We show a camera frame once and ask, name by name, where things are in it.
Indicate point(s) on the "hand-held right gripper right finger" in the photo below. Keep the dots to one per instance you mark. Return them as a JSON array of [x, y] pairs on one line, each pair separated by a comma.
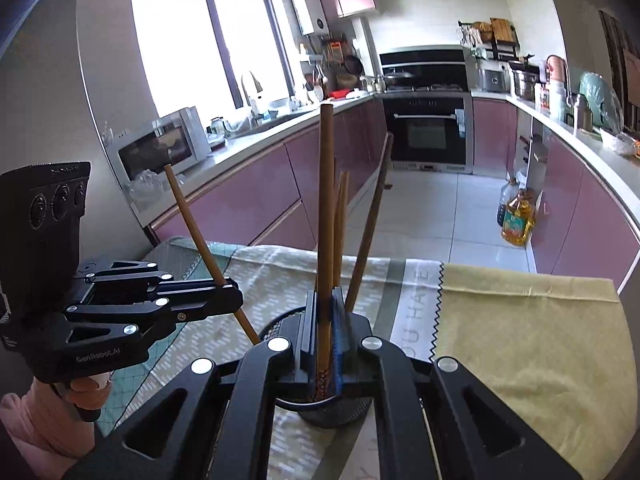
[[339, 350]]

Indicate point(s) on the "wooden chopstick with patterned end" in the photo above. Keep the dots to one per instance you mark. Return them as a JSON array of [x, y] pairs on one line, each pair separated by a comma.
[[326, 185], [197, 225]]

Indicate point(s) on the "kitchen faucet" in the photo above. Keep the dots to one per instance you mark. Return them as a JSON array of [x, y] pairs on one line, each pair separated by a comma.
[[250, 87]]

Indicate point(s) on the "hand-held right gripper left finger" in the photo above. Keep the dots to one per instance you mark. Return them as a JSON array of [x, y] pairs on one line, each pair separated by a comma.
[[302, 355]]

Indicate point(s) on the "glass kettle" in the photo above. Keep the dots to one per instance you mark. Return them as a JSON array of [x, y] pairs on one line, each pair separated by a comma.
[[217, 126]]

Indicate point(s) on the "white bowl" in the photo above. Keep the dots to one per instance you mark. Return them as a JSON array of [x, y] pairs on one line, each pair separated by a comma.
[[617, 142]]

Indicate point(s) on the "striped curtain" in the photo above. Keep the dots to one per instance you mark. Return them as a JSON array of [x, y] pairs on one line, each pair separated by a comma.
[[622, 70]]

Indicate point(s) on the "white water heater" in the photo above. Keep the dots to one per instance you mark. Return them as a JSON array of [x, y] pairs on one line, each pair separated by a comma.
[[310, 12]]

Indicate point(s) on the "patchwork printed tablecloth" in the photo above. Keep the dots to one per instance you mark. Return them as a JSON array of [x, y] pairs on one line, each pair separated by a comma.
[[525, 335]]

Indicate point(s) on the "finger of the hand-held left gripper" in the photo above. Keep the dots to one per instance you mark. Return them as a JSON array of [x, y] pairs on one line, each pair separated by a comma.
[[130, 267], [200, 302]]

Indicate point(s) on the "black built-in oven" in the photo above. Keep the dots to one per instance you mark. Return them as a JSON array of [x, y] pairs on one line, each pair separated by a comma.
[[425, 135]]

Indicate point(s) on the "black wall rack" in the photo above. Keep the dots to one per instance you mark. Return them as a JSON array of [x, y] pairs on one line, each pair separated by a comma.
[[502, 49]]

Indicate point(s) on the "white container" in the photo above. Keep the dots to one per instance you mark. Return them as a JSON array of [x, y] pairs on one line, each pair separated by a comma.
[[556, 100]]

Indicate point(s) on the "steel pot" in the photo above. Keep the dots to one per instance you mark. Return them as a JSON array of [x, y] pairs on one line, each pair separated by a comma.
[[525, 82]]

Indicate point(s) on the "wooden cutting board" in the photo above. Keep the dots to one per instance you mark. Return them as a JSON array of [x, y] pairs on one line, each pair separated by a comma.
[[502, 30]]

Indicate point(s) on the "wok with lid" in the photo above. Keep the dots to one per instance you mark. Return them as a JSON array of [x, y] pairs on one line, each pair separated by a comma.
[[398, 79]]

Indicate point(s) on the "steel rice cooker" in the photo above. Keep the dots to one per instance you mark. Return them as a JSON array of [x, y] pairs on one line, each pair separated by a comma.
[[492, 79]]

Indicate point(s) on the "hanging frying pan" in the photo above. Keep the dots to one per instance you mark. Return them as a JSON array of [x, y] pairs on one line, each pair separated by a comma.
[[354, 64]]

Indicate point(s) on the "person's left hand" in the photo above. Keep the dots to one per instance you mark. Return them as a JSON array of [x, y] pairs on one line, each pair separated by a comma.
[[90, 392]]

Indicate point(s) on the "clear plastic bag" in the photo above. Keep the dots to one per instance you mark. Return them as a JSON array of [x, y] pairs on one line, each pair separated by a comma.
[[145, 187]]

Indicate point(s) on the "black range hood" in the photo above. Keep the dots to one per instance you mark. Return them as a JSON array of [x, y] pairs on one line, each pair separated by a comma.
[[430, 65]]

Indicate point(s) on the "dark liquid bottle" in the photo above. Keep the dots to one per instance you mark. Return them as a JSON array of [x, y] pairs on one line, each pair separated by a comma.
[[504, 205]]

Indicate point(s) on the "grey refrigerator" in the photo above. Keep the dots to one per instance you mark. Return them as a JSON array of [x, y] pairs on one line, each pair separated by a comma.
[[50, 110]]

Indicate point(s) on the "green covered appliance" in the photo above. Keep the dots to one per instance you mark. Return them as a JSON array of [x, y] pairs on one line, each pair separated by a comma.
[[600, 97]]

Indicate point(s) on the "kitchen window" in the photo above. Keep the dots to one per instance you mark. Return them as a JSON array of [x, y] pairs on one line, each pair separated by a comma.
[[180, 50]]

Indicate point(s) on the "pink base cabinets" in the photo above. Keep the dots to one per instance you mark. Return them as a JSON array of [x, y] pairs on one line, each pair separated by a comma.
[[240, 200], [575, 210]]

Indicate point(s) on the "bundle of wooden chopsticks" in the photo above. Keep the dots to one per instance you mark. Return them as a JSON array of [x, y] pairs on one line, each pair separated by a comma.
[[371, 220]]

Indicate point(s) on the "person's left forearm pink sleeve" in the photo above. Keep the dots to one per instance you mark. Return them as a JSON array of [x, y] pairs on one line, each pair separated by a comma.
[[35, 425]]

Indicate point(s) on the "pink kettle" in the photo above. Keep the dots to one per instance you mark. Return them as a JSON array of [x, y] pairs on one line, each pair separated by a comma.
[[556, 67]]

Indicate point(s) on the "yellow oil bottle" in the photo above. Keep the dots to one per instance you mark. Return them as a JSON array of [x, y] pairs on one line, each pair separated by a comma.
[[519, 220]]

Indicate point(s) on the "steel flask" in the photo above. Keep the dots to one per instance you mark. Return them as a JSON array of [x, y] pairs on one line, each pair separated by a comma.
[[582, 114]]

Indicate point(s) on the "white microwave oven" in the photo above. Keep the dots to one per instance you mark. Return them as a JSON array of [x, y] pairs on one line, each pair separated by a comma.
[[197, 132]]

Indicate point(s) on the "black mesh pen holder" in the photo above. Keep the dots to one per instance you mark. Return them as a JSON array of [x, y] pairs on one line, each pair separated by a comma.
[[335, 412]]

